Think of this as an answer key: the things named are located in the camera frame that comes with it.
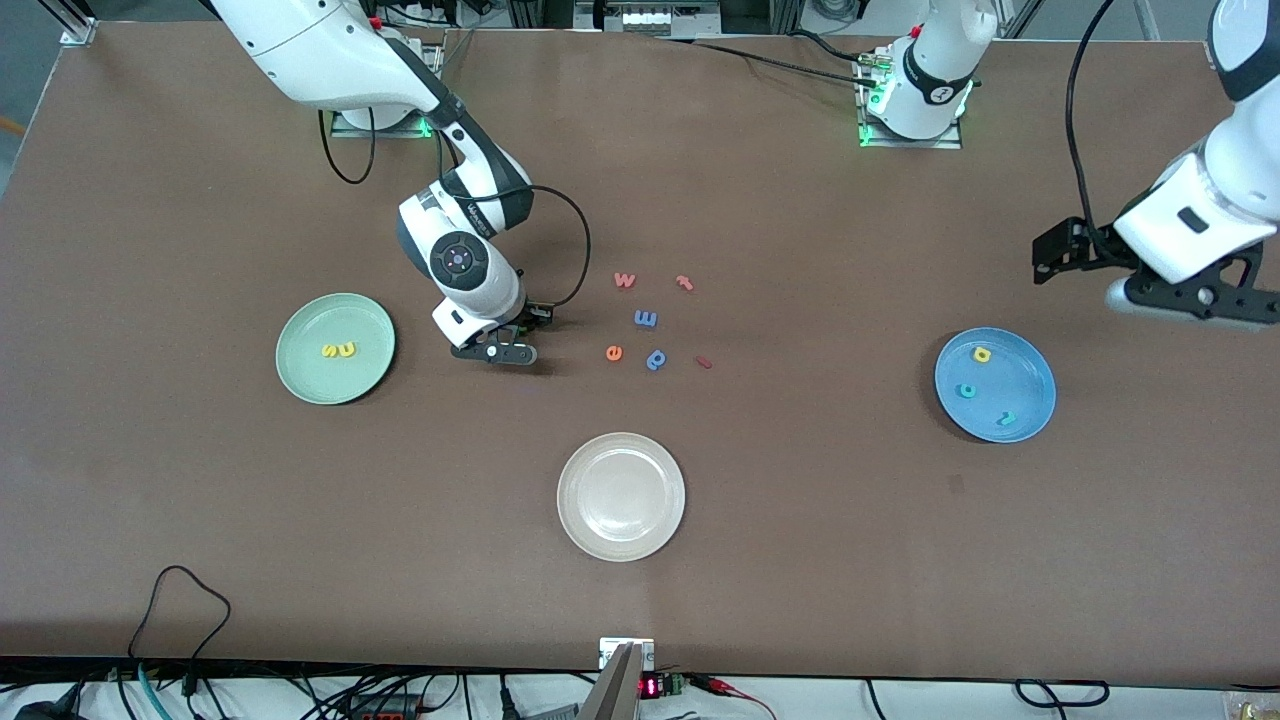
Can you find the white plate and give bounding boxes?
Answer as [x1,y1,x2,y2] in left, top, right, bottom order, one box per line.
[556,431,687,563]

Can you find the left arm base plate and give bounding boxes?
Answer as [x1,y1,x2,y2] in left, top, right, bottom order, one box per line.
[857,52,964,151]

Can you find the red clip lead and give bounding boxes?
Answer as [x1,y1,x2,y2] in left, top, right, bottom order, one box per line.
[689,675,778,720]

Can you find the aluminium camera post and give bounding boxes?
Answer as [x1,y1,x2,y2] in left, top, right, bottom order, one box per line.
[578,642,647,720]

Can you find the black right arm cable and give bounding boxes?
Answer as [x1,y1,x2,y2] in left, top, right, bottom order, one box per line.
[318,108,593,309]

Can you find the white post bracket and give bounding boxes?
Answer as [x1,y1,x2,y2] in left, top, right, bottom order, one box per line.
[599,637,655,670]

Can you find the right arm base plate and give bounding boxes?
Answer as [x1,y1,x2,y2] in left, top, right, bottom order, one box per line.
[329,42,442,139]

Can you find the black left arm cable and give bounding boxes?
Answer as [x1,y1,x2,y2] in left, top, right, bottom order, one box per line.
[1064,0,1138,265]

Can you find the white power strip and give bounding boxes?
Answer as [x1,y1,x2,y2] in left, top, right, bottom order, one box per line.
[574,0,722,34]

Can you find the black cable to arm base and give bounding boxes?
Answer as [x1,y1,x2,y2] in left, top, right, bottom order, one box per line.
[658,28,883,91]

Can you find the blue plate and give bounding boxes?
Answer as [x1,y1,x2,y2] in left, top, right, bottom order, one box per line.
[934,327,1058,444]

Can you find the black looped table cable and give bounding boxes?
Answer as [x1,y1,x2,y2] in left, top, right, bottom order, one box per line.
[127,564,234,667]

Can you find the green plate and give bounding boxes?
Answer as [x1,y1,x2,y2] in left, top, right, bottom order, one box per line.
[275,292,398,406]

